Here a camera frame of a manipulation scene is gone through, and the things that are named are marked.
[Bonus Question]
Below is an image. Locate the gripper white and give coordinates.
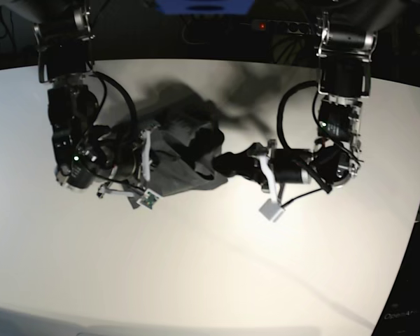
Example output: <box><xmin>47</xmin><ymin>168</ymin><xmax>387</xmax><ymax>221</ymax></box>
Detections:
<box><xmin>211</xmin><ymin>139</ymin><xmax>323</xmax><ymax>223</ymax></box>
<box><xmin>94</xmin><ymin>129</ymin><xmax>161</xmax><ymax>209</ymax></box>

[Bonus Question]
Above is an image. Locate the grey T-shirt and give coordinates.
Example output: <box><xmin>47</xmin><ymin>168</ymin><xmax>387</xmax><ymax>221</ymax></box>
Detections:
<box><xmin>139</xmin><ymin>98</ymin><xmax>228</xmax><ymax>197</ymax></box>

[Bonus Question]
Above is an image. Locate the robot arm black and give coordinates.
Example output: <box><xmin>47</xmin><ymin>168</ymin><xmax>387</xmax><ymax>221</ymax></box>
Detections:
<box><xmin>213</xmin><ymin>1</ymin><xmax>409</xmax><ymax>221</ymax></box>
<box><xmin>4</xmin><ymin>1</ymin><xmax>160</xmax><ymax>209</ymax></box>

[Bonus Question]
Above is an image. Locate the black power strip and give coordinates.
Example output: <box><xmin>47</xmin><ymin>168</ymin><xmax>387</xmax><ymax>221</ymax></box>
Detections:
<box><xmin>251</xmin><ymin>20</ymin><xmax>312</xmax><ymax>35</ymax></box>

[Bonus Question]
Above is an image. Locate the blue box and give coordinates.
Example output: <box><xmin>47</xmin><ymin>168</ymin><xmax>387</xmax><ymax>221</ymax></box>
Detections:
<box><xmin>156</xmin><ymin>0</ymin><xmax>255</xmax><ymax>15</ymax></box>

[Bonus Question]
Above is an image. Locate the black OpenArm base box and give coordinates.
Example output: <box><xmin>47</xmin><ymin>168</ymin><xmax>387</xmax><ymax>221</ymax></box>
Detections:
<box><xmin>372</xmin><ymin>222</ymin><xmax>420</xmax><ymax>336</ymax></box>

